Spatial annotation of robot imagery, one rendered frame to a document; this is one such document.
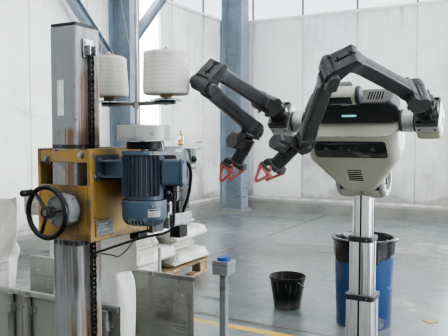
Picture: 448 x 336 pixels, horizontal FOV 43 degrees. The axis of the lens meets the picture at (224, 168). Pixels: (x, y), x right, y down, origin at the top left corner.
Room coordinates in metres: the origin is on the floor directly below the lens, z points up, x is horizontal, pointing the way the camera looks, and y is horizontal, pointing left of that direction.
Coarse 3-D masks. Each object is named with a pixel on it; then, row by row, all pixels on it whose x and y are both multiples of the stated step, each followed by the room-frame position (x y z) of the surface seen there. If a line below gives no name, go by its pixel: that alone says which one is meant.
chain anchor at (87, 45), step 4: (84, 40) 1.94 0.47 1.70; (88, 40) 1.96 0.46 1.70; (92, 40) 1.98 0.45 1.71; (84, 44) 1.94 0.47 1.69; (88, 44) 1.96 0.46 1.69; (92, 44) 1.98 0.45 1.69; (84, 48) 1.94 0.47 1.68; (88, 48) 1.94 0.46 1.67; (92, 48) 1.97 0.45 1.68; (96, 48) 1.97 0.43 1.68; (84, 52) 1.94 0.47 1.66; (88, 52) 1.94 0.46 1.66; (92, 52) 1.96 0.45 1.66; (96, 52) 1.97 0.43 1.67; (84, 56) 1.94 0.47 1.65
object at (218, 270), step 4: (216, 260) 2.48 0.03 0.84; (232, 260) 2.48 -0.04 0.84; (212, 264) 2.47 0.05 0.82; (216, 264) 2.46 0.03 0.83; (220, 264) 2.45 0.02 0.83; (224, 264) 2.44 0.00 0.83; (228, 264) 2.44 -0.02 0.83; (232, 264) 2.47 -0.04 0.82; (212, 268) 2.47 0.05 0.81; (216, 268) 2.46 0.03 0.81; (220, 268) 2.45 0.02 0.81; (224, 268) 2.44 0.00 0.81; (228, 268) 2.44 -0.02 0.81; (232, 268) 2.48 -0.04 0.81; (212, 272) 2.47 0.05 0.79; (216, 272) 2.46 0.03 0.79; (220, 272) 2.45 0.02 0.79; (224, 272) 2.44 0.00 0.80; (228, 272) 2.44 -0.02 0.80; (232, 272) 2.48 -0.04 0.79
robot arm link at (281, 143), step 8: (272, 136) 2.20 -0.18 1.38; (280, 136) 2.17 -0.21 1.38; (288, 136) 2.19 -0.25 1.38; (296, 136) 2.23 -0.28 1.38; (272, 144) 2.18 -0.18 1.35; (280, 144) 2.16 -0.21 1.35; (288, 144) 2.18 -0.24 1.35; (296, 144) 2.20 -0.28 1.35; (280, 152) 2.20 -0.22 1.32; (304, 152) 2.18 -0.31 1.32
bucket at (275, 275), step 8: (280, 272) 4.74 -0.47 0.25; (288, 272) 4.75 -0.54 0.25; (296, 272) 4.72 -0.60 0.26; (272, 280) 4.55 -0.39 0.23; (280, 280) 4.48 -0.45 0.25; (288, 280) 4.46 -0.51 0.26; (296, 280) 4.47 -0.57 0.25; (304, 280) 4.56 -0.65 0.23; (272, 288) 4.58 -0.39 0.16; (280, 288) 4.50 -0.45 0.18; (288, 288) 4.48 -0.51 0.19; (296, 288) 4.49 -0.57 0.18; (280, 296) 4.51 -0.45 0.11; (288, 296) 4.49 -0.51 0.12; (296, 296) 4.50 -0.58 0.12; (280, 304) 4.52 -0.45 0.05; (288, 304) 4.50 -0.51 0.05; (296, 304) 4.51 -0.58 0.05
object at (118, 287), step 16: (112, 240) 2.42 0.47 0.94; (128, 240) 2.38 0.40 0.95; (112, 256) 2.42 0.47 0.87; (128, 256) 2.38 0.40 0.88; (112, 272) 2.37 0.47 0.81; (128, 272) 2.42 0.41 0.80; (112, 288) 2.35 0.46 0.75; (128, 288) 2.39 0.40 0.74; (112, 304) 2.35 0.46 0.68; (128, 304) 2.38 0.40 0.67; (128, 320) 2.38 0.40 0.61
